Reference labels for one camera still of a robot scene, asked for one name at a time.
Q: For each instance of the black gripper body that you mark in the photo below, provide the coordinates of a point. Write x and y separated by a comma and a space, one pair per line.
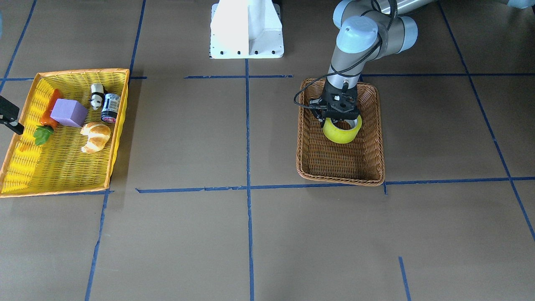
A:
329, 92

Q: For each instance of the toy croissant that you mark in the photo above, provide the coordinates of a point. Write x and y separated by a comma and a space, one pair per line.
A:
98, 134

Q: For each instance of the yellow plastic woven basket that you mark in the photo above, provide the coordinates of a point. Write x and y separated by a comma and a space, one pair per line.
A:
59, 165

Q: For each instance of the yellow tape roll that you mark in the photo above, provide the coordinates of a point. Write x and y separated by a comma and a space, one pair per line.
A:
342, 131

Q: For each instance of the brown wicker basket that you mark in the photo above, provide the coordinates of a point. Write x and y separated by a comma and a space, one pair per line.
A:
360, 162

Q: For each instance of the toy carrot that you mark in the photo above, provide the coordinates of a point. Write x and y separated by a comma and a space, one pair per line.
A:
47, 124

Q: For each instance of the panda figurine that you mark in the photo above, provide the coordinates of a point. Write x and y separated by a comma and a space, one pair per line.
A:
97, 99

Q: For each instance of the white camera pole base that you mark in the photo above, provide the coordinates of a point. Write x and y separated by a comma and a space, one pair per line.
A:
246, 29

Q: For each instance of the small black white can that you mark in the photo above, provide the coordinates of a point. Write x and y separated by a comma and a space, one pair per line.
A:
110, 107

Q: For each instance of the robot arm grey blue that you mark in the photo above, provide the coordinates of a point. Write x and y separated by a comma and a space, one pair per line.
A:
368, 30

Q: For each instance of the purple foam cube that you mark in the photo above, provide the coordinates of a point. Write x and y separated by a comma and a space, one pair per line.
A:
69, 112

